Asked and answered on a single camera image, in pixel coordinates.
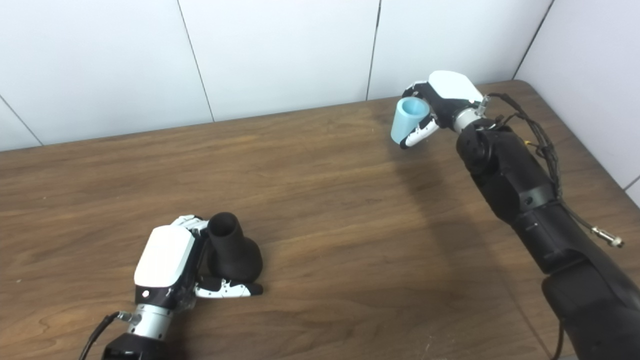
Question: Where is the white and black right hand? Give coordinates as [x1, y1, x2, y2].
[399, 70, 485, 150]

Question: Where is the white and black left hand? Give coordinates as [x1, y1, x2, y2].
[134, 215, 264, 312]

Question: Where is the light-blue hose piece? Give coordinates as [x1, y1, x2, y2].
[390, 97, 431, 146]

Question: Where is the black flared nozzle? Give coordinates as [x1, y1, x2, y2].
[206, 212, 264, 285]

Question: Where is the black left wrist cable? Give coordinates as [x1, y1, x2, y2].
[77, 311, 142, 360]

